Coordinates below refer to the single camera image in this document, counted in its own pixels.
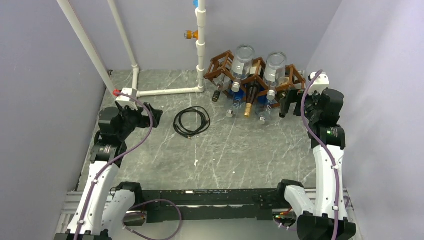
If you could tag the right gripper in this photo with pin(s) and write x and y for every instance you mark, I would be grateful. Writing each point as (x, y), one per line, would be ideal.
(295, 96)

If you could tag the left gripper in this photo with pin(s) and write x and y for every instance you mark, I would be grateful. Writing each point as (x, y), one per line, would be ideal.
(144, 119)

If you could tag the clear glass bottle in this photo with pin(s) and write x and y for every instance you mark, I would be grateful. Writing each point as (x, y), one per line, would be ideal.
(274, 70)
(241, 65)

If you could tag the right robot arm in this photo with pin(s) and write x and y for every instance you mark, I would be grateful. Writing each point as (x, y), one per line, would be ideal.
(326, 218)

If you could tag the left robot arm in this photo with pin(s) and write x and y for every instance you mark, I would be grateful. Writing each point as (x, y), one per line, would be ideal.
(95, 218)

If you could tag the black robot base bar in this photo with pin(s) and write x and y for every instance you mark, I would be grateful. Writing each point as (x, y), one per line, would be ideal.
(157, 206)

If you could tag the dark green wine bottle right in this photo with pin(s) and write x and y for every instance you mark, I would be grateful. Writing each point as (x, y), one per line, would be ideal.
(284, 105)

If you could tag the brown gold-capped wine bottle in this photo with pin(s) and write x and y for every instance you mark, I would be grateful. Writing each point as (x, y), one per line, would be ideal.
(253, 89)

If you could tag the blue label clear bottle left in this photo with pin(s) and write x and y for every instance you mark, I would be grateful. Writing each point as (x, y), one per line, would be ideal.
(234, 104)

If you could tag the dark bottle black cap left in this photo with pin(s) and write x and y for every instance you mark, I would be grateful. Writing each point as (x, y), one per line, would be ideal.
(220, 88)

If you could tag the brown wooden wine rack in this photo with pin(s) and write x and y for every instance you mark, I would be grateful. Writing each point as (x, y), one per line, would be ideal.
(220, 66)

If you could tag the orange valve fitting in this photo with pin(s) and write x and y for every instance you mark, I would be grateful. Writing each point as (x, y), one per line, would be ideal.
(190, 35)

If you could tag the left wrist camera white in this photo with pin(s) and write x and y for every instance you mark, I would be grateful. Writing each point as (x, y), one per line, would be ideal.
(125, 98)

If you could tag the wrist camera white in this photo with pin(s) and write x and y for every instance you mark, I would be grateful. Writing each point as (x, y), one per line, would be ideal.
(125, 98)
(320, 84)

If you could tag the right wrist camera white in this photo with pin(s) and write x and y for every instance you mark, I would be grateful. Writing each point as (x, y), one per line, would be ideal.
(320, 84)

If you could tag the white PVC pipe frame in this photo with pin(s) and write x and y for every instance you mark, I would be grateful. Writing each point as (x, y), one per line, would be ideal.
(200, 13)

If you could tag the aluminium rail frame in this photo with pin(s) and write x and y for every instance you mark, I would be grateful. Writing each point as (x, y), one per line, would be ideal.
(75, 198)

